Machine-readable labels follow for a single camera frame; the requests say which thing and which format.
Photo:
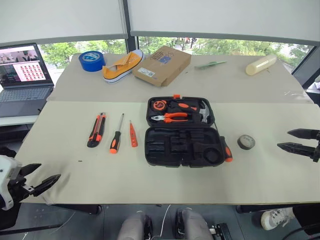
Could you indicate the bystander dark trouser leg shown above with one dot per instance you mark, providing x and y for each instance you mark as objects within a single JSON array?
[{"x": 307, "y": 217}]

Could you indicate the grey electrical tape roll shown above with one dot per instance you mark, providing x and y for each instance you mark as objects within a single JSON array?
[{"x": 246, "y": 142}]

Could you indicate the black orange utility knife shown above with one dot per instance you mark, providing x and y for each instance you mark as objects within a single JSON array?
[{"x": 96, "y": 132}]

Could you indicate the beige paper table cover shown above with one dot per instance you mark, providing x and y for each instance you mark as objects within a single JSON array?
[{"x": 125, "y": 182}]

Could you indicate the black table foot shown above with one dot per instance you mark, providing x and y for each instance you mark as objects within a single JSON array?
[{"x": 80, "y": 208}]

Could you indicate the blue tape roll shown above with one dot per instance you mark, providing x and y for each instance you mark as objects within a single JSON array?
[{"x": 91, "y": 61}]

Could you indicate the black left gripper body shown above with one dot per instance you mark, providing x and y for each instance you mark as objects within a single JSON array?
[{"x": 18, "y": 190}]

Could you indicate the grey rounded robot leg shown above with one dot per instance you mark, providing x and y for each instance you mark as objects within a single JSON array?
[
  {"x": 192, "y": 225},
  {"x": 133, "y": 226}
]

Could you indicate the black floor box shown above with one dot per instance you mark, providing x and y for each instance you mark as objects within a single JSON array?
[{"x": 221, "y": 231}]

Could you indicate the orange test pen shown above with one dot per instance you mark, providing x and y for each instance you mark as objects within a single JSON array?
[{"x": 133, "y": 136}]

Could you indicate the green plastic strip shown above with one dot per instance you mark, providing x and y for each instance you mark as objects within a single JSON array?
[{"x": 210, "y": 64}]

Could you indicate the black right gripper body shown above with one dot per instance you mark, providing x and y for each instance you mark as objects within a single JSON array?
[{"x": 317, "y": 147}]

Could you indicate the orange black tape measure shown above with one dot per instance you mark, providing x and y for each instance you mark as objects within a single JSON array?
[{"x": 159, "y": 105}]

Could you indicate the black tool case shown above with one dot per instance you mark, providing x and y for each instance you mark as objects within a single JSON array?
[{"x": 180, "y": 150}]

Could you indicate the cream plastic cylinder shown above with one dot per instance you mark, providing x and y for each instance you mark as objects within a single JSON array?
[{"x": 261, "y": 65}]

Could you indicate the white side desk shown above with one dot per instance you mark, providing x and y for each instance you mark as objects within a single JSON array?
[{"x": 15, "y": 121}]

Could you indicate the white roller blind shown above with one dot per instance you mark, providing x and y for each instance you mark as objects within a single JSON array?
[
  {"x": 62, "y": 17},
  {"x": 225, "y": 17}
]

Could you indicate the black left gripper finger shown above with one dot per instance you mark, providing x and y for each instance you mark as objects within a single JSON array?
[
  {"x": 46, "y": 183},
  {"x": 30, "y": 169}
]

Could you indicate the dark window frame post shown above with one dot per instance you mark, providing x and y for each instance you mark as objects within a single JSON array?
[{"x": 132, "y": 45}]

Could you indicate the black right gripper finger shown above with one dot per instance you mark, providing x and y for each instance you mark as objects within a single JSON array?
[
  {"x": 298, "y": 148},
  {"x": 305, "y": 133}
]

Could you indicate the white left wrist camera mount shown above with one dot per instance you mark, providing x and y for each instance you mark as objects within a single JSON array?
[{"x": 7, "y": 172}]

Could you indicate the open grey laptop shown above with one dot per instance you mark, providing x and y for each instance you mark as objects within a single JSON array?
[{"x": 23, "y": 95}]

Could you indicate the white bystander sneaker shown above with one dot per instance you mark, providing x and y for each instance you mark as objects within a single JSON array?
[{"x": 275, "y": 218}]

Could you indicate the yellow canvas shoe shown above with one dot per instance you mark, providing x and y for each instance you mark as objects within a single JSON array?
[{"x": 120, "y": 71}]

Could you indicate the grey-brown paper table cover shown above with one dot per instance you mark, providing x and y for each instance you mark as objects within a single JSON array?
[{"x": 225, "y": 85}]

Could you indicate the brown cardboard box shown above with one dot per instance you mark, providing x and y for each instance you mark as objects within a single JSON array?
[{"x": 160, "y": 67}]

